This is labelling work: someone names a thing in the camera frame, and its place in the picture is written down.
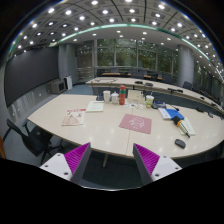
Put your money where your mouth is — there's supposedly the red and white booklet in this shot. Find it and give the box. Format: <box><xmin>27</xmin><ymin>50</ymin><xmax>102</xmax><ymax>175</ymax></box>
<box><xmin>62</xmin><ymin>109</ymin><xmax>86</xmax><ymax>126</ymax></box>

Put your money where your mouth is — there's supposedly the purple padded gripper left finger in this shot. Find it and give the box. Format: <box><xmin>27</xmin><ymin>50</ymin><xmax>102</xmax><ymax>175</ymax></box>
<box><xmin>41</xmin><ymin>143</ymin><xmax>91</xmax><ymax>184</ymax></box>

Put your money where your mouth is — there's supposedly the white cup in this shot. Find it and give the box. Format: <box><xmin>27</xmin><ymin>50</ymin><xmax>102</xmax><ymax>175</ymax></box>
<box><xmin>103</xmin><ymin>90</ymin><xmax>110</xmax><ymax>103</ymax></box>

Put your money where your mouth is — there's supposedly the white air purifier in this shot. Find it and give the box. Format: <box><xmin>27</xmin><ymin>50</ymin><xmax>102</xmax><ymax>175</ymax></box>
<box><xmin>64</xmin><ymin>76</ymin><xmax>73</xmax><ymax>90</ymax></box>

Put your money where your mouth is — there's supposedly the large dark wall screen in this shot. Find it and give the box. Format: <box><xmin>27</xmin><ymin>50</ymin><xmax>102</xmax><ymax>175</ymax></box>
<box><xmin>4</xmin><ymin>47</ymin><xmax>59</xmax><ymax>106</ymax></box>

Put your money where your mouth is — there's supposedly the grey box appliance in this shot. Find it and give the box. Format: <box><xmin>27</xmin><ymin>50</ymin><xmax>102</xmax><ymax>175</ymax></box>
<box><xmin>50</xmin><ymin>81</ymin><xmax>66</xmax><ymax>94</ymax></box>

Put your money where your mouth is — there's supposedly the black office chair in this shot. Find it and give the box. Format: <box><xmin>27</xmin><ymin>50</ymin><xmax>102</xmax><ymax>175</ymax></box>
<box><xmin>5</xmin><ymin>119</ymin><xmax>63</xmax><ymax>165</ymax></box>

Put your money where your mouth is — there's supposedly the black computer mouse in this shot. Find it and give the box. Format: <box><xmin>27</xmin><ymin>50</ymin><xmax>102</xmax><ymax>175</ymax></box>
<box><xmin>174</xmin><ymin>139</ymin><xmax>186</xmax><ymax>149</ymax></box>

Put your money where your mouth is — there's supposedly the paper cup green print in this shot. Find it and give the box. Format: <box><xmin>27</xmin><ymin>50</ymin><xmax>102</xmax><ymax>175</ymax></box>
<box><xmin>146</xmin><ymin>95</ymin><xmax>154</xmax><ymax>108</ymax></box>

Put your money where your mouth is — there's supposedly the white notebook under pen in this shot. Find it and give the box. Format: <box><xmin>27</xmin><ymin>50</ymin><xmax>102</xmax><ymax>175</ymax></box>
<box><xmin>181</xmin><ymin>117</ymin><xmax>196</xmax><ymax>136</ymax></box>

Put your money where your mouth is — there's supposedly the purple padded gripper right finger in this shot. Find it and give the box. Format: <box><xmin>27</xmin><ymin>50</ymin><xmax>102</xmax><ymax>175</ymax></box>
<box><xmin>133</xmin><ymin>143</ymin><xmax>181</xmax><ymax>185</ymax></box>

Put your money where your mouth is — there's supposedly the black yellow marker pen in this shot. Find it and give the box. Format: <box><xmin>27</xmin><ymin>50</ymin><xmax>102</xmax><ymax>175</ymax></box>
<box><xmin>173</xmin><ymin>116</ymin><xmax>190</xmax><ymax>137</ymax></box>

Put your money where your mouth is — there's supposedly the white jar with lid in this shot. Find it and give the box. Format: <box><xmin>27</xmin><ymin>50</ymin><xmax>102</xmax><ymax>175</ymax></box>
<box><xmin>111</xmin><ymin>92</ymin><xmax>119</xmax><ymax>104</ymax></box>

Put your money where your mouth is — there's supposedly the red orange water bottle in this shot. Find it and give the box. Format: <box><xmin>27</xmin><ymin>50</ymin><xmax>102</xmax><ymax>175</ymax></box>
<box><xmin>119</xmin><ymin>85</ymin><xmax>126</xmax><ymax>105</ymax></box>

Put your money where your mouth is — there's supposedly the pink mouse pad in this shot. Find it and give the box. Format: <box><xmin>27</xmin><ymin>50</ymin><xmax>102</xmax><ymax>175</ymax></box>
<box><xmin>120</xmin><ymin>114</ymin><xmax>152</xmax><ymax>134</ymax></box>

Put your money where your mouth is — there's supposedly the blue notebook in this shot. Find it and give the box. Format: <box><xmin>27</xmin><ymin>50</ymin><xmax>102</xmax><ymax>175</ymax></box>
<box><xmin>167</xmin><ymin>109</ymin><xmax>184</xmax><ymax>120</ymax></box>

